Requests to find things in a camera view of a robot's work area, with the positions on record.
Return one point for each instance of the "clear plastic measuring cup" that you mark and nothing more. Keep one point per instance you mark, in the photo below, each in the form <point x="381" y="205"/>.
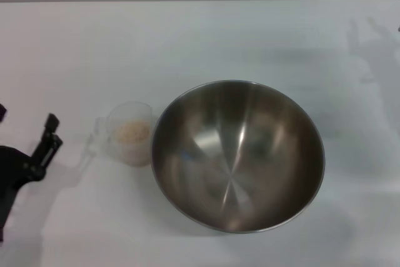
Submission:
<point x="131" y="151"/>

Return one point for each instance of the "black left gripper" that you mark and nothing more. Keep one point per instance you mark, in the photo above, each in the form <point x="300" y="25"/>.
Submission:
<point x="11" y="173"/>

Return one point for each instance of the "stainless steel mixing bowl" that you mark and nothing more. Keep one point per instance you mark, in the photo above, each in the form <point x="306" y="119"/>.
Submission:
<point x="237" y="160"/>

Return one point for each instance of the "uncooked rice grains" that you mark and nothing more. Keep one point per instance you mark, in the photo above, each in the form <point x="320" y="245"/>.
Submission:
<point x="132" y="131"/>

